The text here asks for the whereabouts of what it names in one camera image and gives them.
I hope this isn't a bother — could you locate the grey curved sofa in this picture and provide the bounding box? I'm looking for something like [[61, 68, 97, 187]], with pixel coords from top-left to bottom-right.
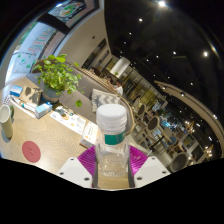
[[25, 59, 137, 136]]

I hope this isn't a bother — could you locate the printed paper menu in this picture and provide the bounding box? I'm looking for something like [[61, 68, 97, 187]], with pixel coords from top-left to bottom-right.
[[49, 106, 88, 136]]

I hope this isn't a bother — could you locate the white round pillar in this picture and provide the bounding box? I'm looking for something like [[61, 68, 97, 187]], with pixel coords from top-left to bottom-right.
[[109, 56, 132, 78]]

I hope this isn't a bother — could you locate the group of ceiling lights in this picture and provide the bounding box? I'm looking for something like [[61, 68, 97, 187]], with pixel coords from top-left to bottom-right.
[[126, 0, 221, 121]]

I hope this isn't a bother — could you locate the person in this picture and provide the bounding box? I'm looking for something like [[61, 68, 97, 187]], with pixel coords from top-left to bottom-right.
[[111, 79, 124, 97]]

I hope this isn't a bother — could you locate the white mug with green handle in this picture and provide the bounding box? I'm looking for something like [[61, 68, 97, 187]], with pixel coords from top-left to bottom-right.
[[0, 104, 15, 140]]

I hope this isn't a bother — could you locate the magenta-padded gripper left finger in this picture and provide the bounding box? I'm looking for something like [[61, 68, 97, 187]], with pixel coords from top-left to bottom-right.
[[56, 144, 100, 188]]

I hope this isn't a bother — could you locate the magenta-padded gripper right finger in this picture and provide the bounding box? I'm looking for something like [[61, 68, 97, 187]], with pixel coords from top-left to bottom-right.
[[128, 145, 172, 188]]

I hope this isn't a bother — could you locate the green potted plant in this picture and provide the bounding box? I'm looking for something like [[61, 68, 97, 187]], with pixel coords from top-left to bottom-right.
[[32, 54, 84, 105]]

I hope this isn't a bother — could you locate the group of dining chairs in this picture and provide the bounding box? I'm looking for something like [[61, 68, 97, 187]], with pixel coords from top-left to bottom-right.
[[131, 96, 214, 173]]

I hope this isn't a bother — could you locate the grey white chevron pillow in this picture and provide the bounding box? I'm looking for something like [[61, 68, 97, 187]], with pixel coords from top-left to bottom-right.
[[90, 88, 122, 114]]

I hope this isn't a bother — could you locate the pill blister pack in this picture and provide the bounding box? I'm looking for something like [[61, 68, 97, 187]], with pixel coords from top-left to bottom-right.
[[2, 94, 12, 105]]

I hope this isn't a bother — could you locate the clear bottle with white cap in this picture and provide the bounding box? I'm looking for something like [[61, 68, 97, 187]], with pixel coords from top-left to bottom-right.
[[94, 103, 131, 178]]

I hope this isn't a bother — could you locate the white and orange small box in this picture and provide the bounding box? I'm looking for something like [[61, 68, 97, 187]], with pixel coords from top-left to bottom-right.
[[79, 120, 100, 149]]

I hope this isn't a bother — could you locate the flat round red coaster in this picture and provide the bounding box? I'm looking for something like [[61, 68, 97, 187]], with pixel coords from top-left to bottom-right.
[[21, 140, 42, 164]]

